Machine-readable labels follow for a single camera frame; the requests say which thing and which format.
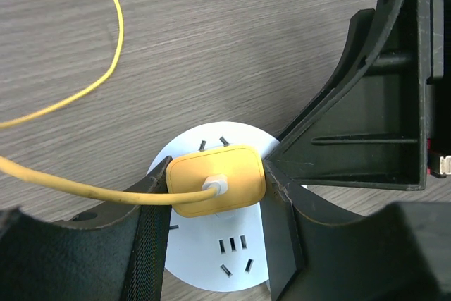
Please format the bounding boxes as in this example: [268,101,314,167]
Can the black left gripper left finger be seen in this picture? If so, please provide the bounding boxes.
[0,154,173,301]

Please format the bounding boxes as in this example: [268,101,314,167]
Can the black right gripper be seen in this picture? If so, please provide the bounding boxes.
[267,0,450,190]

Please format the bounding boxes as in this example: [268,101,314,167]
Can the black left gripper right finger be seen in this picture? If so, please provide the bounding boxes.
[261,162,450,300]

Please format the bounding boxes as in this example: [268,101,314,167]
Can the round light blue power strip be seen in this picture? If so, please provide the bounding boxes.
[151,121,278,292]

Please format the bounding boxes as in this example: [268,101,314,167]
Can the orange plug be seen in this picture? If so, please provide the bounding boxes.
[166,145,266,218]

